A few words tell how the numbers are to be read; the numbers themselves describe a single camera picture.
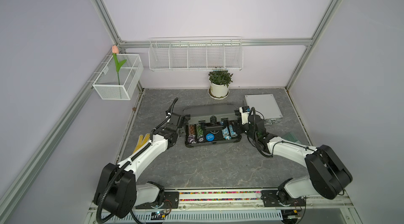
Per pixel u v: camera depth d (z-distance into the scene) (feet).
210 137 3.01
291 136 3.08
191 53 3.32
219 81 3.35
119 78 2.71
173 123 2.16
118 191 1.32
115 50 2.78
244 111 2.54
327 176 1.42
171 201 2.42
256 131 2.22
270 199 2.42
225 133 3.00
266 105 3.47
